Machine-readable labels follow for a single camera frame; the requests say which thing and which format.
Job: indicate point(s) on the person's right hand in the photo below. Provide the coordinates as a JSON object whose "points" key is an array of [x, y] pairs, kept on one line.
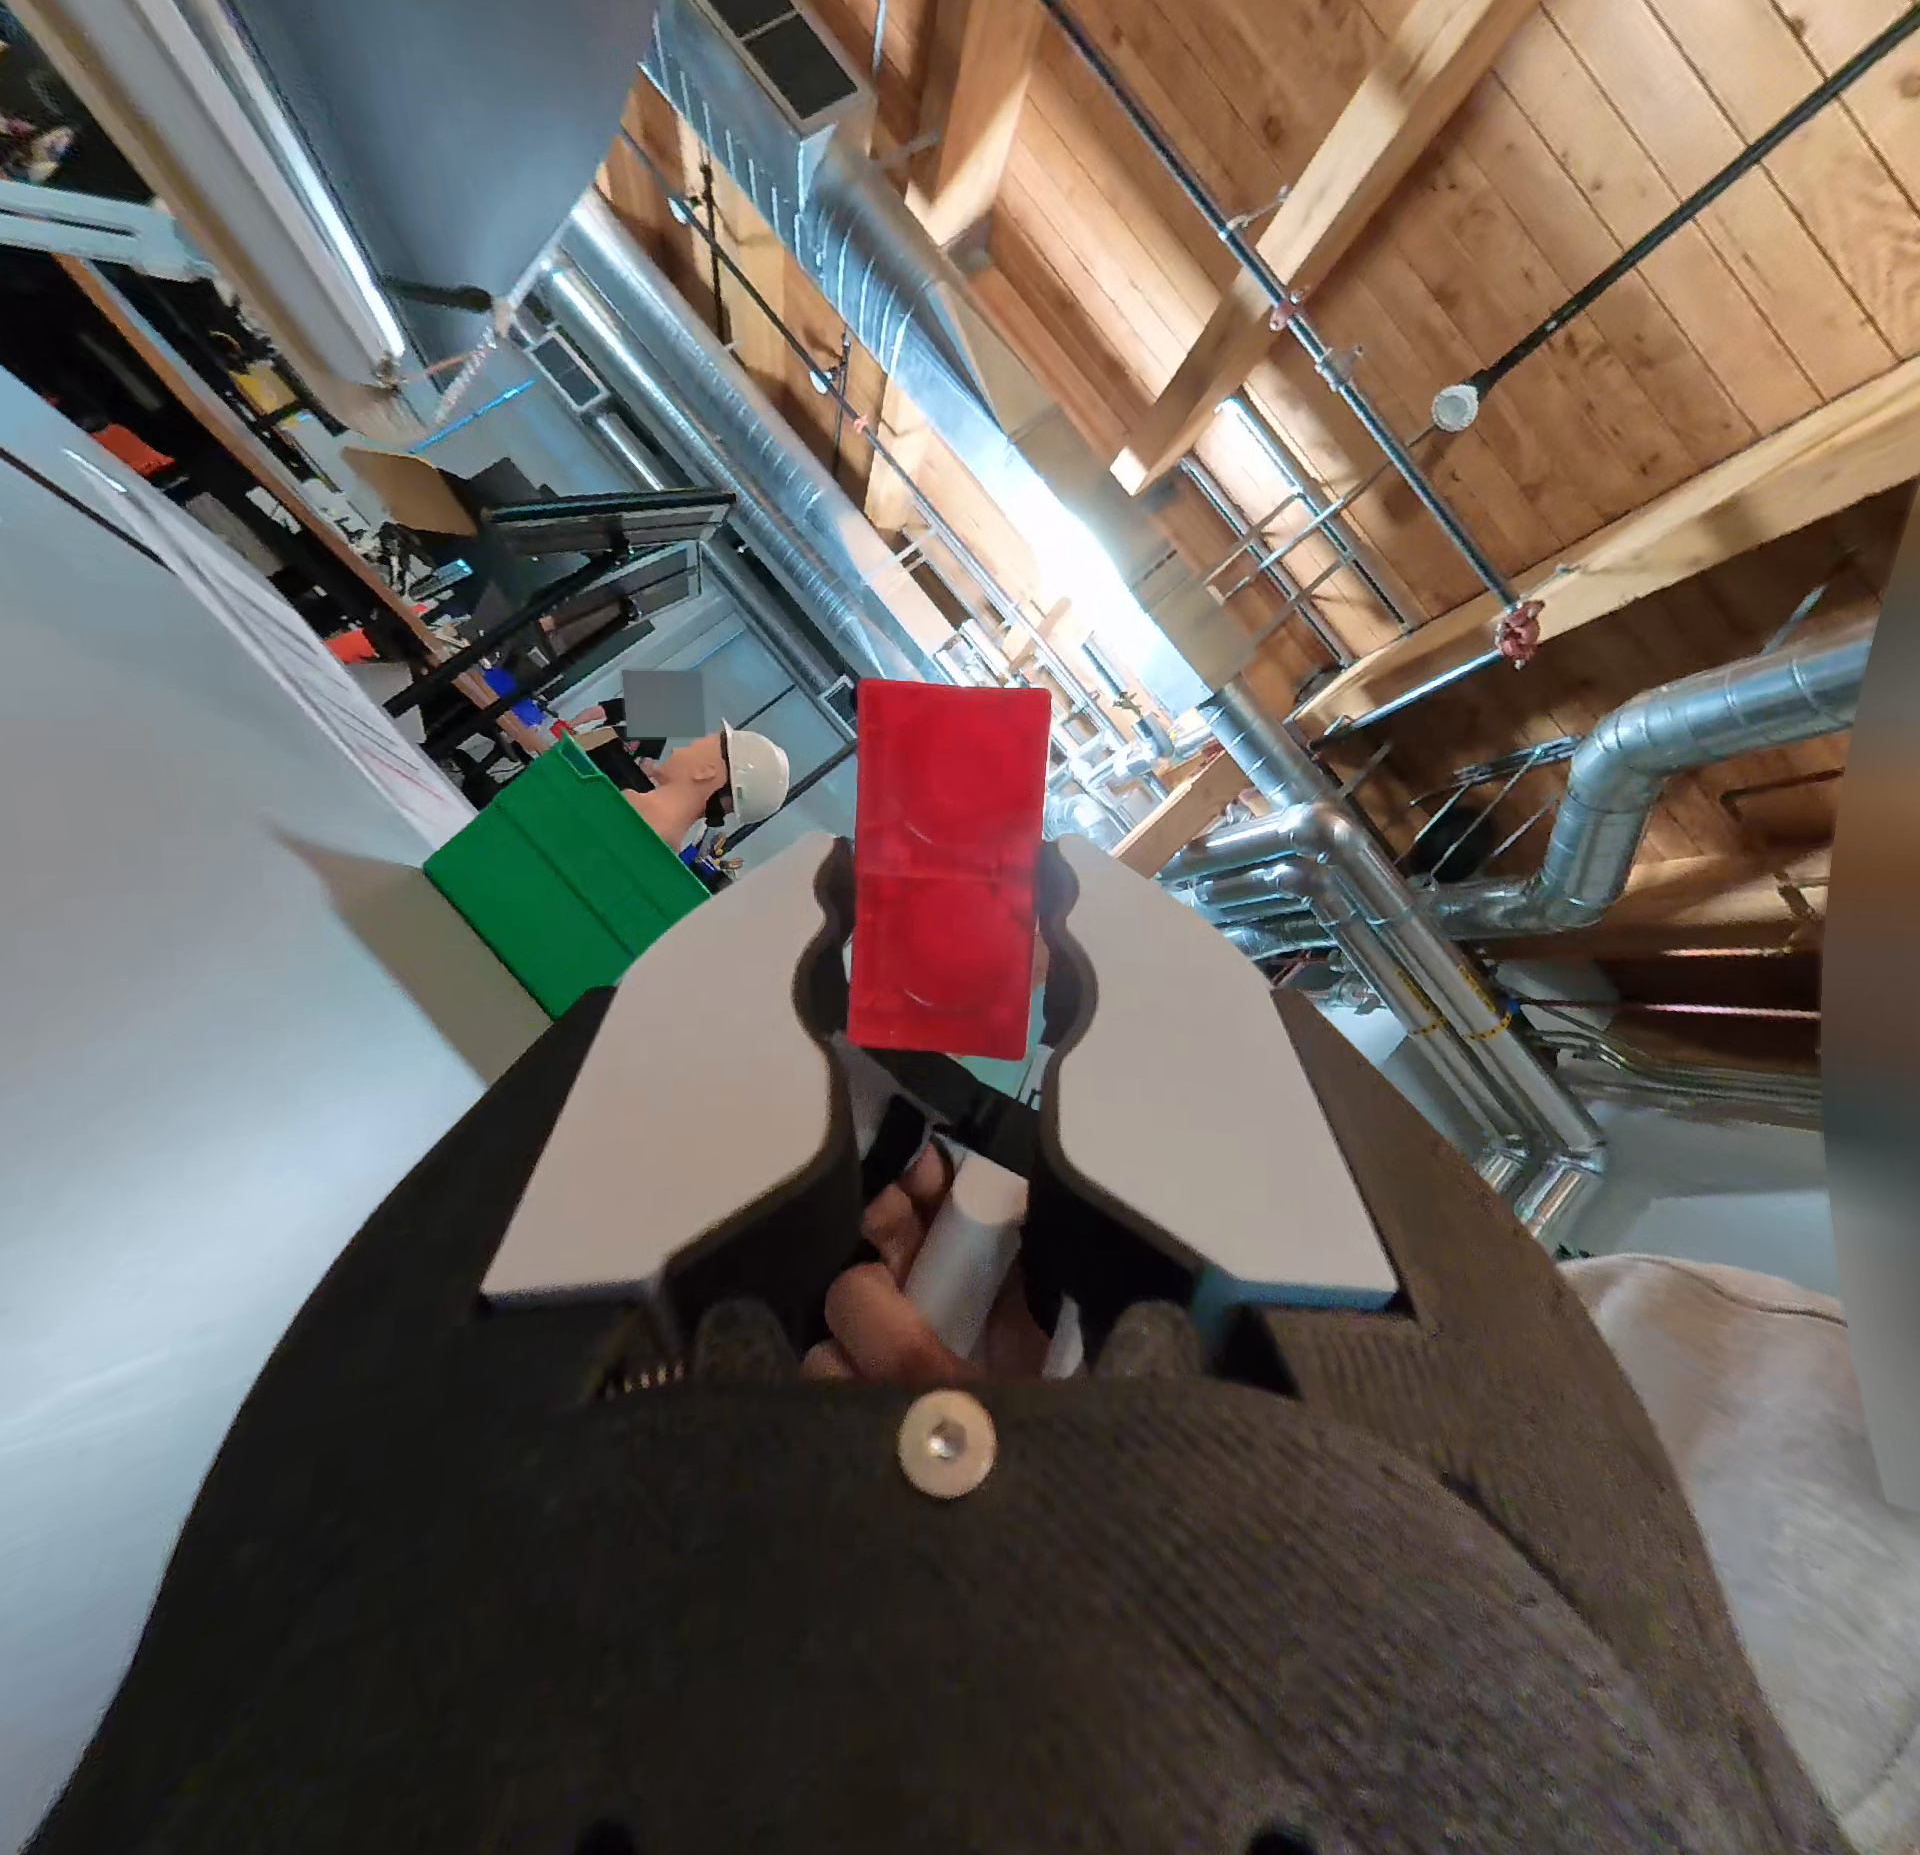
{"points": [[866, 1313]]}

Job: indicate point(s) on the metal air vent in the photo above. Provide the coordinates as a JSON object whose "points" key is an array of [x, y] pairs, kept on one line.
{"points": [[773, 37]]}

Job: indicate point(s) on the grey desk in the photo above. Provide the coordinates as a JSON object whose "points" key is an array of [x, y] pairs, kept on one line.
{"points": [[177, 1061]]}

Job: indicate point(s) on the red pipe valve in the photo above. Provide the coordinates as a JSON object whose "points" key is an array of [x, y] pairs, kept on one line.
{"points": [[1522, 634]]}

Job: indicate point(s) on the silver spiral duct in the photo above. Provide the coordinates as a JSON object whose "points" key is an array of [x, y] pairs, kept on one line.
{"points": [[783, 427]]}

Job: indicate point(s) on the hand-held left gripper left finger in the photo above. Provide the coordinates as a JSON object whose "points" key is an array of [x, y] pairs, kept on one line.
{"points": [[678, 1104]]}

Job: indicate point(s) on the green plastic bin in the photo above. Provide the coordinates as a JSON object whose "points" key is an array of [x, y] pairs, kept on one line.
{"points": [[555, 898]]}

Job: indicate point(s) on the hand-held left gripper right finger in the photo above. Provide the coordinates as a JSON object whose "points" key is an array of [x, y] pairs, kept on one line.
{"points": [[1213, 1120]]}

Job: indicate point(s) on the silver elbow duct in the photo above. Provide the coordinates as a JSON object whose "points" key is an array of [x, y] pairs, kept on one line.
{"points": [[1646, 747]]}

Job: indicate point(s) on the background monitor on stand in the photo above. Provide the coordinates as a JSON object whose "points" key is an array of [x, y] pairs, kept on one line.
{"points": [[598, 520]]}

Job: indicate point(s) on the silver insulated pipes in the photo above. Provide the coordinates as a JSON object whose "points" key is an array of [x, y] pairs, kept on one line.
{"points": [[1349, 898]]}

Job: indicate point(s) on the printed paper sheets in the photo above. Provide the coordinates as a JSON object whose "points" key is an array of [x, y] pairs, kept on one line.
{"points": [[301, 659]]}

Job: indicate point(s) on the red toy brick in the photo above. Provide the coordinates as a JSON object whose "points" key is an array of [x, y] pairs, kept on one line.
{"points": [[945, 860]]}

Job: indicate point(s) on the mannequin with white helmet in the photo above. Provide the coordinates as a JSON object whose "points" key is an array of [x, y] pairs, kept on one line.
{"points": [[749, 775]]}

